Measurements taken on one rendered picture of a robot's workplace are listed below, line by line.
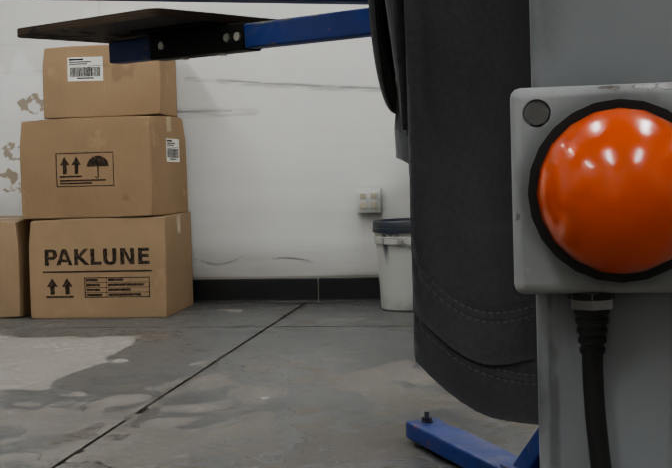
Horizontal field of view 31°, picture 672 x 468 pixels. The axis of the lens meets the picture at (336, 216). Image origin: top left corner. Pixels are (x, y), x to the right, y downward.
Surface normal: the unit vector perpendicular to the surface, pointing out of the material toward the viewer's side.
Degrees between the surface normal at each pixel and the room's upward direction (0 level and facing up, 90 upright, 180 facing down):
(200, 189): 90
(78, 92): 90
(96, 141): 89
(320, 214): 90
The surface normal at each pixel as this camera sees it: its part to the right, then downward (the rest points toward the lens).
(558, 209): -0.83, 0.22
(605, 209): -0.33, 0.23
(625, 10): -0.17, 0.06
